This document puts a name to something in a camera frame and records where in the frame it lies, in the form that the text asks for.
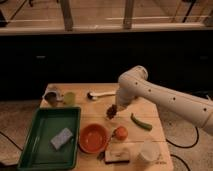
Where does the metal cup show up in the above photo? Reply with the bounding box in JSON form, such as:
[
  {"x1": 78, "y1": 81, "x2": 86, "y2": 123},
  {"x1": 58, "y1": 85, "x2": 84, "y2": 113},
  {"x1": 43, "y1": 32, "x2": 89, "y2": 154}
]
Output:
[{"x1": 42, "y1": 87, "x2": 62, "y2": 103}]

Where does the green pepper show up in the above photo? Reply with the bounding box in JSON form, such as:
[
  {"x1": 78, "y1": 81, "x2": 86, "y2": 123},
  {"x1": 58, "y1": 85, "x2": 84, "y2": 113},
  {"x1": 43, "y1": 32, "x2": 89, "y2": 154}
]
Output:
[{"x1": 130, "y1": 113, "x2": 152, "y2": 131}]

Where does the orange fruit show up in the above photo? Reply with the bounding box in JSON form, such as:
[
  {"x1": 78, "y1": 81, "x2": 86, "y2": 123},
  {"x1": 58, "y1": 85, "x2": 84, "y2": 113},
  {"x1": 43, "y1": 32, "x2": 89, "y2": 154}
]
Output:
[{"x1": 114, "y1": 126, "x2": 128, "y2": 141}]

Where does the white handled brush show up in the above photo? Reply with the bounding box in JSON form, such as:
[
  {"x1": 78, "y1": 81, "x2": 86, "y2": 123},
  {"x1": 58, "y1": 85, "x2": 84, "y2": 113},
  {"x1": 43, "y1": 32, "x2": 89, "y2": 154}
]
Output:
[{"x1": 87, "y1": 91, "x2": 115, "y2": 100}]

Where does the purple grape bunch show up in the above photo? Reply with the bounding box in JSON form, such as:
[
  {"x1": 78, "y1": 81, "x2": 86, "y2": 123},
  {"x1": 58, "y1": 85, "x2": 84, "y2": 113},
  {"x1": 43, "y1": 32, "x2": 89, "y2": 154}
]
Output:
[{"x1": 106, "y1": 105, "x2": 117, "y2": 119}]

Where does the tan box with dark base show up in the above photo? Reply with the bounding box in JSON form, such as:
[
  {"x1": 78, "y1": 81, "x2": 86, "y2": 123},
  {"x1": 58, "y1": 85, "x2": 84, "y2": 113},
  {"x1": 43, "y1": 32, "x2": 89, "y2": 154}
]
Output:
[{"x1": 104, "y1": 148, "x2": 130, "y2": 164}]

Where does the black floor cable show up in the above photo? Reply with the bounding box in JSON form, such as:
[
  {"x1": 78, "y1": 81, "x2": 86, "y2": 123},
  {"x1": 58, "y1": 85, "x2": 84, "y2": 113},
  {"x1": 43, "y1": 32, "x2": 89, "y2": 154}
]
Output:
[{"x1": 165, "y1": 126, "x2": 200, "y2": 149}]

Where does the blue grey sponge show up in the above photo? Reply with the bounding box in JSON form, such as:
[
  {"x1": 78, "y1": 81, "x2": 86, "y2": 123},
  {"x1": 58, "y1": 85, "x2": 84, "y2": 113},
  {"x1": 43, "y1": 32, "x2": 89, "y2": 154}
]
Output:
[{"x1": 51, "y1": 128, "x2": 73, "y2": 150}]

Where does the green cup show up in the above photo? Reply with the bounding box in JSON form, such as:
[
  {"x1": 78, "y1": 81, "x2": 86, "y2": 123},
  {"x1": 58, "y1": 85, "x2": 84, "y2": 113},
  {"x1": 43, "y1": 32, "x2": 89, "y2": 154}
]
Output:
[{"x1": 63, "y1": 92, "x2": 75, "y2": 106}]

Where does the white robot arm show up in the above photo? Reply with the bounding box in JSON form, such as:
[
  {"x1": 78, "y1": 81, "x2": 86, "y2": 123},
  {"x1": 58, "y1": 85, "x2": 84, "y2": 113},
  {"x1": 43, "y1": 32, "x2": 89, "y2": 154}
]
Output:
[{"x1": 115, "y1": 65, "x2": 213, "y2": 136}]

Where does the metal spoon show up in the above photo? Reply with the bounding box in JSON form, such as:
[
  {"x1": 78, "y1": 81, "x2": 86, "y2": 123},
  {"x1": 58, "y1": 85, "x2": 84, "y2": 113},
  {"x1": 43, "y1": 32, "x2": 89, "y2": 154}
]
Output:
[{"x1": 108, "y1": 130, "x2": 115, "y2": 144}]

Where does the green plastic tray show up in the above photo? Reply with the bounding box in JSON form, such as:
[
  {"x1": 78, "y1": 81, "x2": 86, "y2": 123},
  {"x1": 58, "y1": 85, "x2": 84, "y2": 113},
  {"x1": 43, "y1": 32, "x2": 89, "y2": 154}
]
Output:
[{"x1": 18, "y1": 107, "x2": 81, "y2": 171}]

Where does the red orange bowl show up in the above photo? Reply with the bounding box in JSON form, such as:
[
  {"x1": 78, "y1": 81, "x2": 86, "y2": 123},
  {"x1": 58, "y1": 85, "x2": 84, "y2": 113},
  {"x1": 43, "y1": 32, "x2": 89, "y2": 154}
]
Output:
[{"x1": 79, "y1": 123, "x2": 109, "y2": 154}]

